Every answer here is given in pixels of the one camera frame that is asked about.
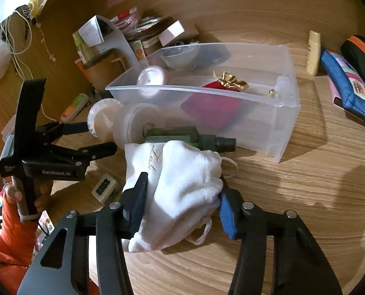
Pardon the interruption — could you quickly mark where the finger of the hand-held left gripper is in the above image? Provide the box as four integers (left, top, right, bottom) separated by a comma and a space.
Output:
36, 122, 91, 138
47, 142, 118, 167

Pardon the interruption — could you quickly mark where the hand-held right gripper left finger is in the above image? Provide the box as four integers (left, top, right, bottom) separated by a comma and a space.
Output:
16, 172, 149, 295

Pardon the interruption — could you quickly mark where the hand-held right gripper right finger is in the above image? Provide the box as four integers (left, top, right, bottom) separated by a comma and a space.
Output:
218, 175, 344, 295

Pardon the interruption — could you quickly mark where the white drawstring pouch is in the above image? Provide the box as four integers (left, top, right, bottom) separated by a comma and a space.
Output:
122, 141, 239, 253

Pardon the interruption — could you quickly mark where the white round jar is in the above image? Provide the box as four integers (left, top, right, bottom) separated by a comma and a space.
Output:
113, 103, 161, 148

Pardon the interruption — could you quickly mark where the dark green spray bottle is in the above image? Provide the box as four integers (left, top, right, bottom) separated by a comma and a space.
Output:
144, 125, 237, 153

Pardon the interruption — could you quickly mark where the clear plastic storage box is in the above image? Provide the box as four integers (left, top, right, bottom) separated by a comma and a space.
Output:
105, 42, 301, 164

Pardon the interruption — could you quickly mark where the person's left forearm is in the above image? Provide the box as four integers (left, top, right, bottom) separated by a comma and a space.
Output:
0, 191, 40, 283

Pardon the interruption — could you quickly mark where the person's left hand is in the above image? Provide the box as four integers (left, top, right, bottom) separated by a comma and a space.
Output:
3, 180, 53, 214

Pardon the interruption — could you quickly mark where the white power strip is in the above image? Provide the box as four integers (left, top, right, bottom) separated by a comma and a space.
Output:
60, 93, 89, 123

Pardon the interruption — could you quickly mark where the white mahjong tile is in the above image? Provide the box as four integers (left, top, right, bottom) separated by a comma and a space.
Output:
91, 174, 119, 203

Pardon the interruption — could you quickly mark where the brown bin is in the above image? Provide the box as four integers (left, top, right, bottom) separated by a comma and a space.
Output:
82, 49, 131, 99

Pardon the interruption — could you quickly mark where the green carton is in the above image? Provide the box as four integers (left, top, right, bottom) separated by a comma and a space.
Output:
73, 31, 91, 62

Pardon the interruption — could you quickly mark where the white paper note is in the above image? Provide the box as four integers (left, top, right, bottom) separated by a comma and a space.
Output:
78, 18, 105, 48

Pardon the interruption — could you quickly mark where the pink lidded jar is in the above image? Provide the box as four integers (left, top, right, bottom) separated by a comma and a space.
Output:
137, 66, 170, 99

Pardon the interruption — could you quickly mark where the white desk organiser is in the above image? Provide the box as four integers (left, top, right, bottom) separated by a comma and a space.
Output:
93, 15, 147, 72

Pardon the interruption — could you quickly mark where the fruit print carton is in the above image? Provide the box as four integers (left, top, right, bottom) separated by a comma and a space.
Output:
130, 38, 147, 64

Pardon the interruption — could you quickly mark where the red velvet pouch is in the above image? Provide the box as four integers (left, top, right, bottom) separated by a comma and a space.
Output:
180, 80, 247, 130

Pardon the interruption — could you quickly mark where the stack of booklets and packets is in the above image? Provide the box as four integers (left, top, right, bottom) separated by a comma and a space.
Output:
112, 9, 172, 50

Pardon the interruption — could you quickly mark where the pink and white box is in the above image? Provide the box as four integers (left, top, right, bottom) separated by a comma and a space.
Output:
158, 20, 200, 47

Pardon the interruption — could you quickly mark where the blue patterned pencil case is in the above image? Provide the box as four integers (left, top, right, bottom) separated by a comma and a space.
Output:
320, 49, 365, 123

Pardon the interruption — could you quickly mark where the pale yellow tube bottle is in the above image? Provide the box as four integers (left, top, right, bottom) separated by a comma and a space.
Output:
306, 31, 321, 77

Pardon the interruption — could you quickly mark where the black and orange pouch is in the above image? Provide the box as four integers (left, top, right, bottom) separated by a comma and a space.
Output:
340, 35, 365, 97

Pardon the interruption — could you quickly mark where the white cable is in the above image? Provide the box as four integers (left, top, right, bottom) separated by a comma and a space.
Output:
0, 8, 63, 121

